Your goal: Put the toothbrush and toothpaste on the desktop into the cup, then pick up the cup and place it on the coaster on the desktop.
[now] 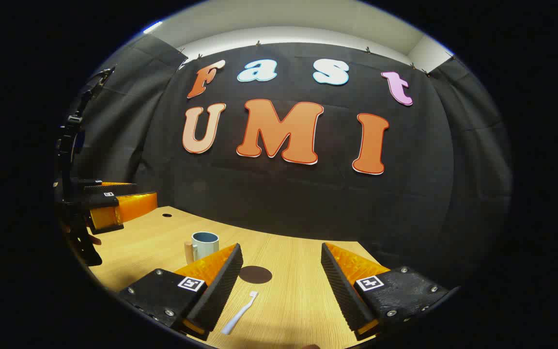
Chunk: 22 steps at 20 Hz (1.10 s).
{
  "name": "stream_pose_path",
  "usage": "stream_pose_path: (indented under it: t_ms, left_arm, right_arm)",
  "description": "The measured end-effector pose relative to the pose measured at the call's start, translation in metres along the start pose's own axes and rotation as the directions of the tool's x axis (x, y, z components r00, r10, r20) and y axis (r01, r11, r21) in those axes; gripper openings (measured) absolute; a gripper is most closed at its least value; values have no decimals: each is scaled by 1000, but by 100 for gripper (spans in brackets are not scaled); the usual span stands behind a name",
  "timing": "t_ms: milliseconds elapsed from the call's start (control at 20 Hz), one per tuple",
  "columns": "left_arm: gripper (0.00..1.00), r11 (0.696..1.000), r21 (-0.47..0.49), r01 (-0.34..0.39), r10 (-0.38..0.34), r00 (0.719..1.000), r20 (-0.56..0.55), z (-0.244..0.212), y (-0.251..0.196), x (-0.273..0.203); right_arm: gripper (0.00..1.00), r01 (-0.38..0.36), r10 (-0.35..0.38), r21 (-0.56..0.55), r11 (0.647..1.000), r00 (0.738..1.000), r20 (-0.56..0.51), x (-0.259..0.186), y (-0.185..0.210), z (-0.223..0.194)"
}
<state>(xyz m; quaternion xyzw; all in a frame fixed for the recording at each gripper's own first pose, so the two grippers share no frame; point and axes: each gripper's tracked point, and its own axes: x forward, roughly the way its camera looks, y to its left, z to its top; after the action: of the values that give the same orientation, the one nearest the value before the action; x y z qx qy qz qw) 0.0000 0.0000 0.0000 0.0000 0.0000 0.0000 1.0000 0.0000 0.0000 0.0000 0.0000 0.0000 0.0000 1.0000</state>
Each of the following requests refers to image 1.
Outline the white toothbrush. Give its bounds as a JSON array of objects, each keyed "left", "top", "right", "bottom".
[{"left": 221, "top": 291, "right": 259, "bottom": 335}]

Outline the wooden desktop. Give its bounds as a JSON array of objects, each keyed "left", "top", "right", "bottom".
[{"left": 88, "top": 206, "right": 396, "bottom": 349}]

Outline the dark round coaster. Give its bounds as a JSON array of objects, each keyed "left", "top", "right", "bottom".
[{"left": 239, "top": 266, "right": 273, "bottom": 284}]

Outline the pale blue cup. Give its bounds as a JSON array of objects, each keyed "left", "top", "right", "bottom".
[{"left": 185, "top": 231, "right": 220, "bottom": 265}]

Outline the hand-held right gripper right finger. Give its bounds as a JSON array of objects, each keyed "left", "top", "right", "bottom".
[{"left": 321, "top": 242, "right": 461, "bottom": 340}]

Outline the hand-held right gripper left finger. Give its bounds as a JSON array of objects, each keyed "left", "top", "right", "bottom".
[{"left": 117, "top": 243, "right": 244, "bottom": 341}]

